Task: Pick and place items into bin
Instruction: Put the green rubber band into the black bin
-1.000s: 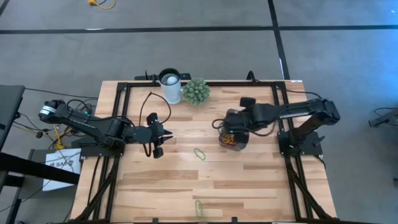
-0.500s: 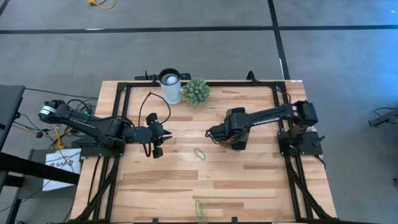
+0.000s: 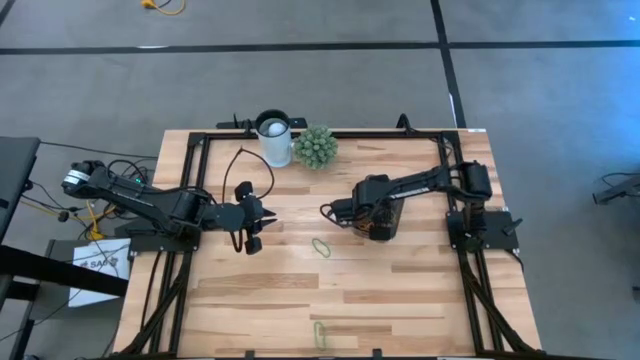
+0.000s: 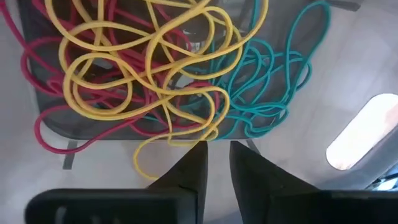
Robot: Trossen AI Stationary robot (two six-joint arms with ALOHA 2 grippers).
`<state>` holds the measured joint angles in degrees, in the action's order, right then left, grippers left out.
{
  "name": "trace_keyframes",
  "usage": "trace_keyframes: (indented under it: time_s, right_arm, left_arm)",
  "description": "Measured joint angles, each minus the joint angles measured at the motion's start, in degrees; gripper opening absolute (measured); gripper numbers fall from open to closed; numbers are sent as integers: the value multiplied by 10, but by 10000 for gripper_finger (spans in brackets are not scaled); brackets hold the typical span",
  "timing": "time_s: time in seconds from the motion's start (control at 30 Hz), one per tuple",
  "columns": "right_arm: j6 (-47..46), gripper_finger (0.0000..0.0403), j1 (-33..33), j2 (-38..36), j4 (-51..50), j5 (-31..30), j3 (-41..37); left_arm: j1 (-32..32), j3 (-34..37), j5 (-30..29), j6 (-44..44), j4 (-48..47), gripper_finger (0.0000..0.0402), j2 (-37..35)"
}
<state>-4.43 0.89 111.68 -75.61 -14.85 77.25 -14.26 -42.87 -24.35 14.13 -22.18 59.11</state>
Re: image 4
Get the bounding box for grey translucent plastic bin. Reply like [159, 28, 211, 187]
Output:
[0, 0, 398, 224]

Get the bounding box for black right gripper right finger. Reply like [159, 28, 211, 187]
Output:
[229, 140, 398, 224]

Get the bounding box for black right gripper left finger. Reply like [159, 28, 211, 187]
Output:
[24, 140, 208, 224]

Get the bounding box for yellow rubber band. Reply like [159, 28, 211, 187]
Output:
[58, 51, 135, 121]
[146, 0, 270, 82]
[133, 86, 231, 181]
[45, 0, 218, 52]

